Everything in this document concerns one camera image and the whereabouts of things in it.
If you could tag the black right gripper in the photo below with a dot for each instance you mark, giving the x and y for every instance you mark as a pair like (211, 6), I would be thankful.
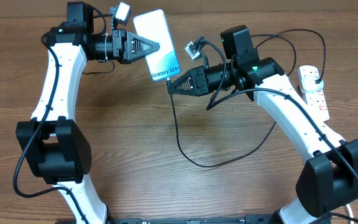
(199, 86)

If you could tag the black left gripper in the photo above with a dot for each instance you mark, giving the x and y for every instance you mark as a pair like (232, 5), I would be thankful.
(122, 36)

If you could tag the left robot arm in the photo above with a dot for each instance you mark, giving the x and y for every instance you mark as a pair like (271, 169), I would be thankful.
(52, 143)

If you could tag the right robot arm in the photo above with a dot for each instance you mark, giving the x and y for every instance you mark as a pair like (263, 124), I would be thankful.
(329, 178)

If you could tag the white charger plug adapter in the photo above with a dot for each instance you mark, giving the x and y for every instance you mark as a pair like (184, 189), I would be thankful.
(310, 84)

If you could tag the white power strip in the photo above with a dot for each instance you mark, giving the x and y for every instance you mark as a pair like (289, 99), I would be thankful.
(315, 100)

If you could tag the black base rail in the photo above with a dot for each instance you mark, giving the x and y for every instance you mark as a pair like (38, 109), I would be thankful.
(191, 221)

